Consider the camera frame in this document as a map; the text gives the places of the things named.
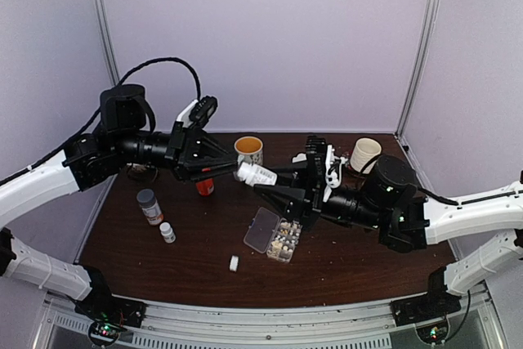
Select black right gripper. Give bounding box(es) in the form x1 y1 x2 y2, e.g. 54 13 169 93
253 160 386 233

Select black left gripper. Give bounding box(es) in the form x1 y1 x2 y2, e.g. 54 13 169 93
113 119 239 182

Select orange pill bottle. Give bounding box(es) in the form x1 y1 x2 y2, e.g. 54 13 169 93
196 178 214 196

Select clear plastic pill organizer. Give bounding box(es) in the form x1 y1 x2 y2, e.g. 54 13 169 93
244 208 287 256

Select grey-capped orange label bottle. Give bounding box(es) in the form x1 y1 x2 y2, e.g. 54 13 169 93
136 189 163 226

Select small white pill bottle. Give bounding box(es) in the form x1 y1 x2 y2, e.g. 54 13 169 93
159 221 176 244

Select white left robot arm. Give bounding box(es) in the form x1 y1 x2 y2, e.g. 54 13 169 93
1 84 236 320

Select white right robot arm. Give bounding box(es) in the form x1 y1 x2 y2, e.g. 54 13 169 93
253 136 522 318

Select white pills in organizer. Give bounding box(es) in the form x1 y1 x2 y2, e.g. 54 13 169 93
266 219 302 262

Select white scalloped dish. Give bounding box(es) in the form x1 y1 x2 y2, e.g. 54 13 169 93
292 152 310 163

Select yellow-lined patterned mug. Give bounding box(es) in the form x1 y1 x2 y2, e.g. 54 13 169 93
234 136 264 165

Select white ribbed cup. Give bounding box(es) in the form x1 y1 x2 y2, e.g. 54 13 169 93
350 137 382 175

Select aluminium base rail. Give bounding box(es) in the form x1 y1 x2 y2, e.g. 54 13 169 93
33 275 499 349

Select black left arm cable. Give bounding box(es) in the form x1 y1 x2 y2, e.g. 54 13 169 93
0 57 202 190

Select aluminium frame post left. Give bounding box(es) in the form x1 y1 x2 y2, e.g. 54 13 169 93
85 0 138 141

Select aluminium frame post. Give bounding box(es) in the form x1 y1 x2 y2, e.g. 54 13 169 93
395 0 440 141
85 0 138 141

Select aluminium frame post right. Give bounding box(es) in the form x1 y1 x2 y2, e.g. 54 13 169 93
395 0 440 141

